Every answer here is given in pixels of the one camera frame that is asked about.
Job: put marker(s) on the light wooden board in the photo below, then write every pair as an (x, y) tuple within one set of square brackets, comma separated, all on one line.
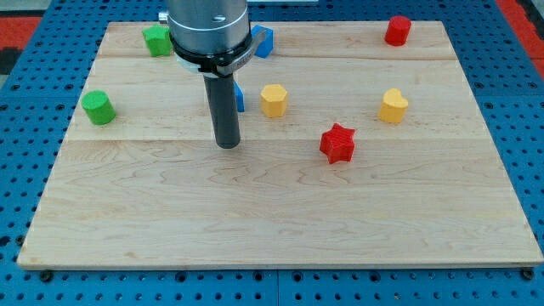
[(152, 190)]

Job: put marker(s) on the blue triangle block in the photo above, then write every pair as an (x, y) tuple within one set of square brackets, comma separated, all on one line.
[(239, 98)]

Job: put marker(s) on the red star block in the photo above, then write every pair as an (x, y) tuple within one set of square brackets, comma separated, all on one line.
[(338, 143)]

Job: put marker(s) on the yellow heart block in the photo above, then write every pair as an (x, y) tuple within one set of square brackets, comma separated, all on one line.
[(393, 106)]

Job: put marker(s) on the red cylinder block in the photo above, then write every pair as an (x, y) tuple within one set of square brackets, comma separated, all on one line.
[(398, 30)]

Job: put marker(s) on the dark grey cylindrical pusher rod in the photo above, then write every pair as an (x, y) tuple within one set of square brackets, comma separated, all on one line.
[(223, 110)]

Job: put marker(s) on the yellow hexagon block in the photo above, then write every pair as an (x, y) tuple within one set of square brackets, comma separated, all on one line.
[(273, 100)]

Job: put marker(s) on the green star block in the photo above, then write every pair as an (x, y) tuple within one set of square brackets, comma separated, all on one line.
[(157, 40)]

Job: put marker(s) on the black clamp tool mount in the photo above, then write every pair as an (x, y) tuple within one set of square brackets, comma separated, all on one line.
[(219, 65)]

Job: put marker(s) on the green cylinder block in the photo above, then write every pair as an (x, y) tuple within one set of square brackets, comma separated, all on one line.
[(98, 107)]

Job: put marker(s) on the blue cube block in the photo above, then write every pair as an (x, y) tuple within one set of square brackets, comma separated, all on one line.
[(265, 48)]

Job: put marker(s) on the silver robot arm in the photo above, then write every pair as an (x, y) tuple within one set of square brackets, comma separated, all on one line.
[(213, 38)]

